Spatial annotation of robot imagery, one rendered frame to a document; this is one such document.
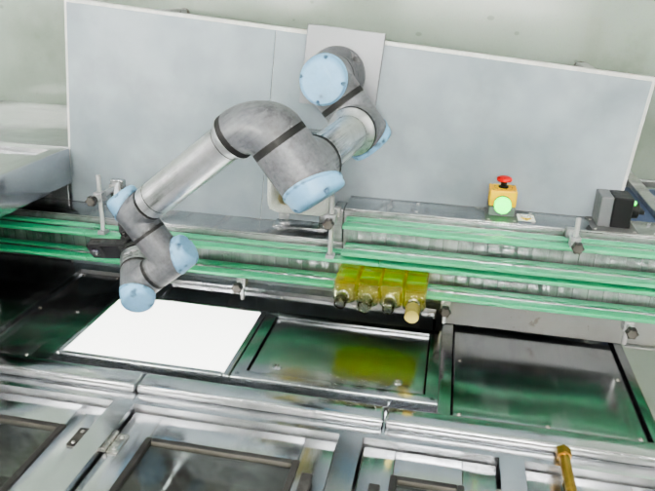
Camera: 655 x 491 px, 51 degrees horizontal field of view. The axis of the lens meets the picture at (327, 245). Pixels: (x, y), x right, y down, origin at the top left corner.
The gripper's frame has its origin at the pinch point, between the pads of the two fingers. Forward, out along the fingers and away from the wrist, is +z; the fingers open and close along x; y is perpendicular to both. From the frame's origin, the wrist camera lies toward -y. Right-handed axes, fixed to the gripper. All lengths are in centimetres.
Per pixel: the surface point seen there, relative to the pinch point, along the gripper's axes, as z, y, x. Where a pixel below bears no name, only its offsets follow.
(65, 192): 37.5, -26.6, -15.6
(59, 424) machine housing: -52, -19, -10
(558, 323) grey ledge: -39, 98, -51
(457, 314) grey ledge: -28, 74, -47
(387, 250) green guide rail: -17, 60, -27
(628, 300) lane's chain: -42, 115, -46
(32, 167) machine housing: 24.4, -25.4, 4.1
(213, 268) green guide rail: -4.4, 13.6, -25.9
